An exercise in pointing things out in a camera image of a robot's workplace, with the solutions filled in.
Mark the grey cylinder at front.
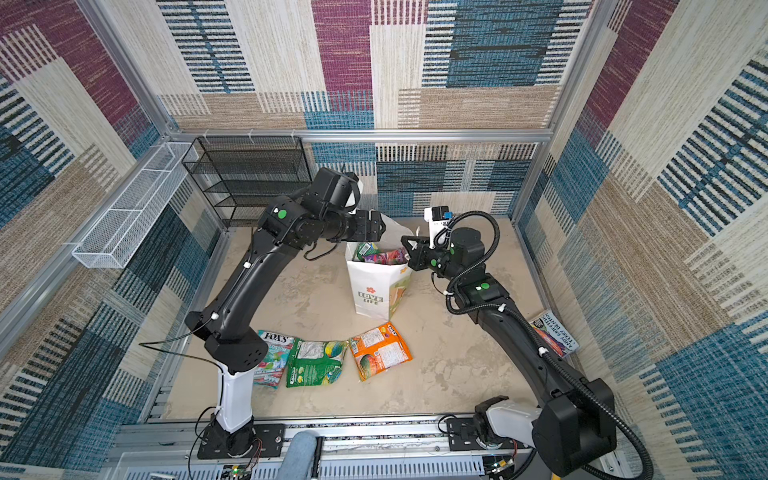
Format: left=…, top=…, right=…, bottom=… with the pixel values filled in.
left=275, top=432, right=318, bottom=480

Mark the green snack bag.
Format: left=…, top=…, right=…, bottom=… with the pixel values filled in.
left=286, top=339, right=348, bottom=388

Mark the white wire mesh basket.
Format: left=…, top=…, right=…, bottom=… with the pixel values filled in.
left=72, top=142, right=190, bottom=269

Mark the green-yellow snack bag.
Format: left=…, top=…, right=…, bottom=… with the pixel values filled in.
left=353, top=242, right=380, bottom=262

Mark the black wire shelf rack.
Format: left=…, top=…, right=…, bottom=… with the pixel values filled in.
left=181, top=135, right=313, bottom=227

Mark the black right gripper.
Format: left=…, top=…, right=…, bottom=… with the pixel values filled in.
left=400, top=235, right=463, bottom=283

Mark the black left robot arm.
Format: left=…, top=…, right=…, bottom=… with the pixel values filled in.
left=185, top=168, right=386, bottom=457

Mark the teal pink Fox's candy bag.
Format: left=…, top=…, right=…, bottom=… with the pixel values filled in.
left=254, top=330, right=296, bottom=388

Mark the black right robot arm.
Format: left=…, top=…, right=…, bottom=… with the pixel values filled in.
left=401, top=221, right=628, bottom=479

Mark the white paper bag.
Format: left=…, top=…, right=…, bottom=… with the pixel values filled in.
left=344, top=215, right=413, bottom=321

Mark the orange snack bag centre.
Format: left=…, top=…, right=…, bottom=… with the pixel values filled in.
left=348, top=322, right=413, bottom=381

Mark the black corrugated cable hose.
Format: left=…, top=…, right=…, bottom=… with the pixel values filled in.
left=431, top=209, right=655, bottom=480

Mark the purple Fox's candy bag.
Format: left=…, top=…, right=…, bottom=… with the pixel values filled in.
left=363, top=248, right=408, bottom=265

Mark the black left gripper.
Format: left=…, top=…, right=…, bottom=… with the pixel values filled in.
left=322, top=212, right=388, bottom=245

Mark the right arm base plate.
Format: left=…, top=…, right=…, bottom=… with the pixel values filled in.
left=440, top=416, right=528, bottom=451

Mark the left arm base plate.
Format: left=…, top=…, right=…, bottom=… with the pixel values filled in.
left=196, top=421, right=285, bottom=460

